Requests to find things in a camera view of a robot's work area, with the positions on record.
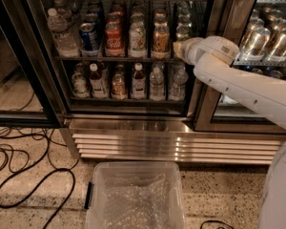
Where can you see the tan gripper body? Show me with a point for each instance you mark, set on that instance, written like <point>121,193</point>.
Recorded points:
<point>189,51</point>

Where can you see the clear water bottle middle shelf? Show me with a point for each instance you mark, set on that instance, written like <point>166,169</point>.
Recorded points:
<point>62,34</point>

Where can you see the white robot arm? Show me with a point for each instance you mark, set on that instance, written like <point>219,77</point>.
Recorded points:
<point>212,59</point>

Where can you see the dark tea bottle white cap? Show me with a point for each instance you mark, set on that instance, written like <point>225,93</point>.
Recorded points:
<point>138,90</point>

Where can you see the gold brown soda can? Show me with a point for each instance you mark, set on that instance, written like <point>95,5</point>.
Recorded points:
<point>161,42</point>

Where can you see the bubble wrap sheet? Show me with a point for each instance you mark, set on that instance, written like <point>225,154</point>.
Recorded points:
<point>136,203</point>

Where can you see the orange can bottom shelf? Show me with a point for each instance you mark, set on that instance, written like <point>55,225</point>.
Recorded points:
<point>119,90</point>

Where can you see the white green 7up can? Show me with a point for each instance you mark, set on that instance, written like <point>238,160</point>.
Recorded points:
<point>137,40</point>

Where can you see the clear plastic storage bin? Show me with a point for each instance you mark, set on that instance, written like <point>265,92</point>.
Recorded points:
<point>104,172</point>

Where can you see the red juice bottle white cap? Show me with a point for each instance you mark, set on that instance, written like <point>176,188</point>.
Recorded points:
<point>99,85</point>

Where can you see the green soda can front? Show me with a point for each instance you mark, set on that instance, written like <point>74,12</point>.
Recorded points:
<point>182,33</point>

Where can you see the open glass fridge door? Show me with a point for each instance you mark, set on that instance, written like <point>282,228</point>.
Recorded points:
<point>28,95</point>

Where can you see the green soda can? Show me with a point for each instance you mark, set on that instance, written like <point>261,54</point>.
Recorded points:
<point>185,21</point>
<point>182,33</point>

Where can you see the stainless steel fridge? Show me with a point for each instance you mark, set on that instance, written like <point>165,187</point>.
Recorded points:
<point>128,129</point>

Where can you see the blue pepsi can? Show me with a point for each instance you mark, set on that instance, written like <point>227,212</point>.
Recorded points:
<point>89,38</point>

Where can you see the red coca cola can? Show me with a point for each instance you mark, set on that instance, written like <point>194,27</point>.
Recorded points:
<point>114,40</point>

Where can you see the right glass fridge door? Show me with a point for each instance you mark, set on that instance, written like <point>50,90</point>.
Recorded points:
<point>215,112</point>

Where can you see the clear jar bottom shelf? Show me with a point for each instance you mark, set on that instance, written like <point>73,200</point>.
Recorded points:
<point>80,87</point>

